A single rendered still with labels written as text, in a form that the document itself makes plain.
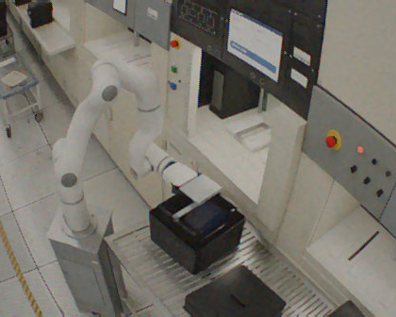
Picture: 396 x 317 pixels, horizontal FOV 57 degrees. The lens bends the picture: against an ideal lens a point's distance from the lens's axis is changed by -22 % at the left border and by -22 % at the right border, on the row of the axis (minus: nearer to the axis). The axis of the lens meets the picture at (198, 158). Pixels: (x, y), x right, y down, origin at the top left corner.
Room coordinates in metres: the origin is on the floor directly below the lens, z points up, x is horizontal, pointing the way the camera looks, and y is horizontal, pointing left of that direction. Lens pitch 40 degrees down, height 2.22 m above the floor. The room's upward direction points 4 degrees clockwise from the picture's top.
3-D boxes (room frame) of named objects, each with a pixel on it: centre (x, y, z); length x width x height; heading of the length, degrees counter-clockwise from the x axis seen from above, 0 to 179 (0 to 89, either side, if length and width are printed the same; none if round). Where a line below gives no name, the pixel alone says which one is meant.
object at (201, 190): (1.20, -0.01, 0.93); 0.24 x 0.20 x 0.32; 136
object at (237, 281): (0.81, -0.19, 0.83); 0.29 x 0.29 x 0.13; 40
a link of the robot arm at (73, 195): (1.25, 0.53, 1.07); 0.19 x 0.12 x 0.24; 23
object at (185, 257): (1.20, -0.02, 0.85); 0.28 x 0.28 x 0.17; 46
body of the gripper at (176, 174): (1.27, 0.07, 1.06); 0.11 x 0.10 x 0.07; 46
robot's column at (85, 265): (1.22, 0.52, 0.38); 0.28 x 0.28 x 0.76; 83
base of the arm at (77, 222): (1.22, 0.52, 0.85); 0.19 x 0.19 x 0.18
